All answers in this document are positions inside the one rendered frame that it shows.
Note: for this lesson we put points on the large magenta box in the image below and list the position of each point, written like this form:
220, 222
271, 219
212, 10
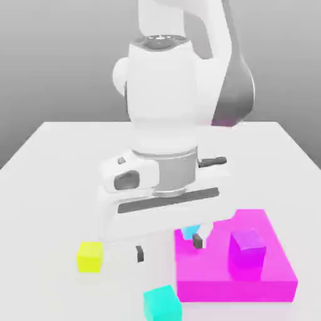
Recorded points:
215, 270

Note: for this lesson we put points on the small yellow cube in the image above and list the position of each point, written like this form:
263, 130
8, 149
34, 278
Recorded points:
90, 257

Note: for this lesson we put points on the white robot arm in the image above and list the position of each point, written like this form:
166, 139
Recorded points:
160, 95

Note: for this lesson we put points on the small purple cube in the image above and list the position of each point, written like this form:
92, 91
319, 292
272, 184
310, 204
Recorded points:
247, 255

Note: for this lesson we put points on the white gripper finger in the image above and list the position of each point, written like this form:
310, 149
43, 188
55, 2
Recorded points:
204, 233
140, 253

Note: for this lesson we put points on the small turquoise cube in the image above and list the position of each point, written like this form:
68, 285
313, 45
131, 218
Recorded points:
161, 304

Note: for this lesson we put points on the small light blue cube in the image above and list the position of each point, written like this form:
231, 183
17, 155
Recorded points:
188, 232

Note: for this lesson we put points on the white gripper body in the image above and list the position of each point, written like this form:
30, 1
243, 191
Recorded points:
160, 218

